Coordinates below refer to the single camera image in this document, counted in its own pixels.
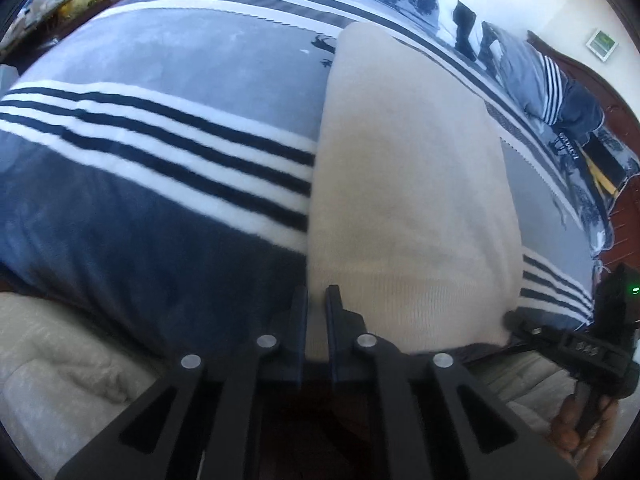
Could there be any blue tree print pillow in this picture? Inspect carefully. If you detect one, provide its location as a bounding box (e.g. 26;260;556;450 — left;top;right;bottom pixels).
549;125;640;257

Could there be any person's fluffy cream garment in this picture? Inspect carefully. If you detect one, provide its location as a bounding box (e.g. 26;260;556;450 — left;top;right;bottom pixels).
0;290;596;478

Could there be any white wall thermostat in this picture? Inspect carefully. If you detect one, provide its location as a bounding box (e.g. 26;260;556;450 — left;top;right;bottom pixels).
585;27;620;63

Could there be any grey striped pillow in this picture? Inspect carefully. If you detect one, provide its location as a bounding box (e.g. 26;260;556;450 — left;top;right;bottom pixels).
492;25;607;135

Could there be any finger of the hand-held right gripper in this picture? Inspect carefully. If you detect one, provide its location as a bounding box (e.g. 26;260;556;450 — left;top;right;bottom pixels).
502;309;577;362

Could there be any cluttered side table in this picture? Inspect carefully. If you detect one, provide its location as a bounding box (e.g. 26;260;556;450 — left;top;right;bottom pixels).
0;0;128;66

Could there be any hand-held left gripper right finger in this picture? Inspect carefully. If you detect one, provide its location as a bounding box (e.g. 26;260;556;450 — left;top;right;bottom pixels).
325;285;582;480

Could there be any dark wooden headboard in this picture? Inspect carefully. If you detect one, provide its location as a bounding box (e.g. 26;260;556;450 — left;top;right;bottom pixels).
527;30;640;273

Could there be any beige knit sweater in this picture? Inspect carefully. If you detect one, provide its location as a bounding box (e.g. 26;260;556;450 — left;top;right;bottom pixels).
304;21;526;364

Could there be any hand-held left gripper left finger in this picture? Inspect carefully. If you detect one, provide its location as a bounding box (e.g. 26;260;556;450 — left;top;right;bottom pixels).
52;285;310;480

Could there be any person's right hand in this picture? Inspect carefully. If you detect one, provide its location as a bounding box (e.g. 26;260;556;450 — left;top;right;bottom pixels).
550;392;622;480

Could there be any blue white striped blanket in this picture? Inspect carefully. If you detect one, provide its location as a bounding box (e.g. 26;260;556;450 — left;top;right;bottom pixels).
0;0;613;363

